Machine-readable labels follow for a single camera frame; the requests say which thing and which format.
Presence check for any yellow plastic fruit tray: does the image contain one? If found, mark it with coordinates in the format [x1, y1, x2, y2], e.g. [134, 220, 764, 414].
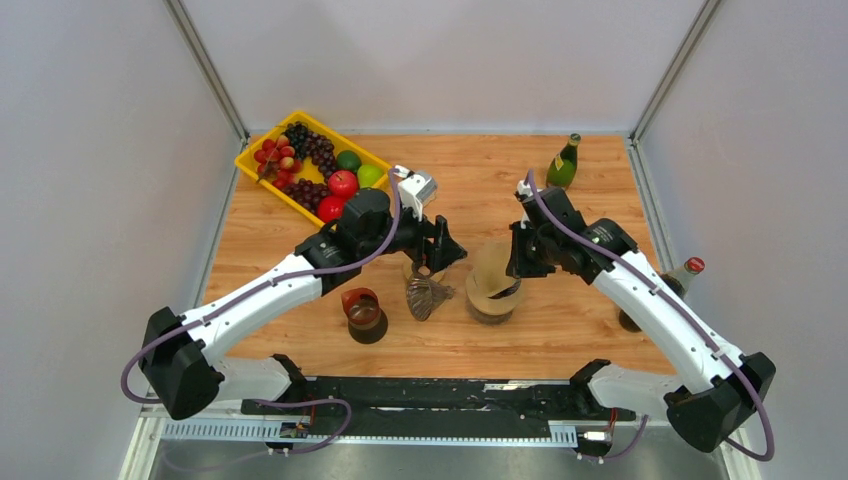
[235, 111, 391, 228]

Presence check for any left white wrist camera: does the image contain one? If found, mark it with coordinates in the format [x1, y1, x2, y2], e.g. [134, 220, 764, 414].
[394, 165, 438, 222]

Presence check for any green pear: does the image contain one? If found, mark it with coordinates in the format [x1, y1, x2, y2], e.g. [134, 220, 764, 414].
[356, 164, 384, 188]

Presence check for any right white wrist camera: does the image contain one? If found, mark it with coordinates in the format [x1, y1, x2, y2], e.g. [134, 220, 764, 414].
[515, 179, 535, 229]

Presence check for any brown paper filter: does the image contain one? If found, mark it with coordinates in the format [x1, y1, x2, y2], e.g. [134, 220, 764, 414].
[466, 240, 516, 299]

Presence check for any cola bottle red cap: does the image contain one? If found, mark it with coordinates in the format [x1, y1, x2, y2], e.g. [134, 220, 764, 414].
[618, 256, 706, 334]

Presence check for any red apple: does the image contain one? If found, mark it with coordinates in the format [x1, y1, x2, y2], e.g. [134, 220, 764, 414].
[327, 170, 359, 200]
[316, 195, 347, 223]

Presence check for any blue ribbed dripper cone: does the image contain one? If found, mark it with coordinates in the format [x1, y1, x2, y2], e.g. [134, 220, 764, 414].
[488, 279, 522, 300]

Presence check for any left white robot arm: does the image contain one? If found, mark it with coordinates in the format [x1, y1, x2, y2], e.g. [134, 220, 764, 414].
[132, 188, 468, 420]

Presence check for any clear glass ribbed dripper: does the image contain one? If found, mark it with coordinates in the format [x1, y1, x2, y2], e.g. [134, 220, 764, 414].
[405, 275, 455, 322]

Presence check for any glass server with wooden collar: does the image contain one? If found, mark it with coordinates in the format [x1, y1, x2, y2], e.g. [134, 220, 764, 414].
[465, 273, 524, 326]

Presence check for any red glass carafe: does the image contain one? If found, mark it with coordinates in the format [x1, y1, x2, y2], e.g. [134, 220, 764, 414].
[341, 288, 389, 345]

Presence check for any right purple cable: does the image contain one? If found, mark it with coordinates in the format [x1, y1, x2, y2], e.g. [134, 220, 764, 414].
[524, 169, 776, 464]

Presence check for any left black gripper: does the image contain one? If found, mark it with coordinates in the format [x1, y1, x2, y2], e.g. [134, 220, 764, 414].
[359, 196, 467, 271]

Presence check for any green lime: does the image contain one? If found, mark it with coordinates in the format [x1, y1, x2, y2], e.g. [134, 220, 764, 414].
[336, 150, 362, 174]

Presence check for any green glass bottle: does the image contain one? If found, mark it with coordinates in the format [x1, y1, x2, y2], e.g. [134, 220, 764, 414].
[546, 133, 582, 189]

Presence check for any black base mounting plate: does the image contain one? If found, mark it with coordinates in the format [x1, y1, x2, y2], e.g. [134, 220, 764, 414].
[239, 376, 637, 440]

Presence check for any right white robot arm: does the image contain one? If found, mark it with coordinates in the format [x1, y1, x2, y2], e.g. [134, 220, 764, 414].
[506, 180, 776, 462]

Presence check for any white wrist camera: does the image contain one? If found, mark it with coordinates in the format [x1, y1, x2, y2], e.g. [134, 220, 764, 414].
[515, 179, 535, 229]
[394, 165, 438, 222]

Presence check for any dark purple grape bunch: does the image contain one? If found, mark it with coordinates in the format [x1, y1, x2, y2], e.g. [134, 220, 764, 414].
[284, 122, 339, 179]

